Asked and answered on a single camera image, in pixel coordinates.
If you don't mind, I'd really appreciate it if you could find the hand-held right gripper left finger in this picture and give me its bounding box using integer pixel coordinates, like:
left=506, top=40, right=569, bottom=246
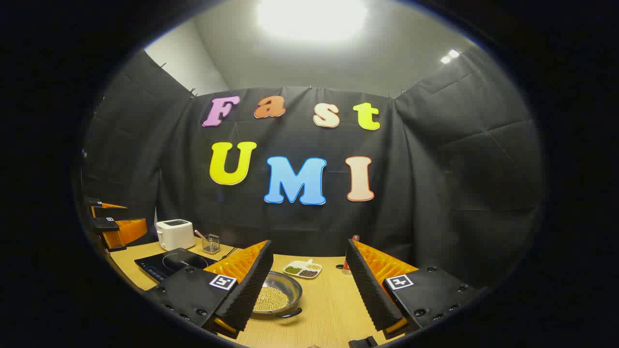
left=145, top=239, right=274, bottom=339

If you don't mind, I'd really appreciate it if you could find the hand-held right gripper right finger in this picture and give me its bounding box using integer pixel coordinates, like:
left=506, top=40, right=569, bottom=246
left=345, top=238, right=482, bottom=339

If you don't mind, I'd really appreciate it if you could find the pile of yellow soybeans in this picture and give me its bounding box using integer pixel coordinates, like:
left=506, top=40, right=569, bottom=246
left=254, top=286, right=291, bottom=311

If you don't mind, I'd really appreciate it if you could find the stainless steel pot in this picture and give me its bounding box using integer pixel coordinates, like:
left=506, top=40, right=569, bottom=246
left=251, top=271, right=303, bottom=319

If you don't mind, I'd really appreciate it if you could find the black induction cooktop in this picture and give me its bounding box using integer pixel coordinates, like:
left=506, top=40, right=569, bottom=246
left=134, top=248, right=218, bottom=282

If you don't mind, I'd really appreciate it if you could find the clear plastic water bottle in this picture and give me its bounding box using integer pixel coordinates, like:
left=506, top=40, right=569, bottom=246
left=342, top=234, right=361, bottom=275

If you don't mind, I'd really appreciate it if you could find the white toaster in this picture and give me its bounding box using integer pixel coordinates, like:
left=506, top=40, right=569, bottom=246
left=155, top=219, right=195, bottom=251

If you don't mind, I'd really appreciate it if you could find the white divided dish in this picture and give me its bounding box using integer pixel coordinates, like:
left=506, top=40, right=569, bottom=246
left=283, top=259, right=323, bottom=279

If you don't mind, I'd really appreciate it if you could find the large ceiling light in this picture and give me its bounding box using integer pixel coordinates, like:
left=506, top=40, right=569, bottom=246
left=256, top=0, right=368, bottom=42

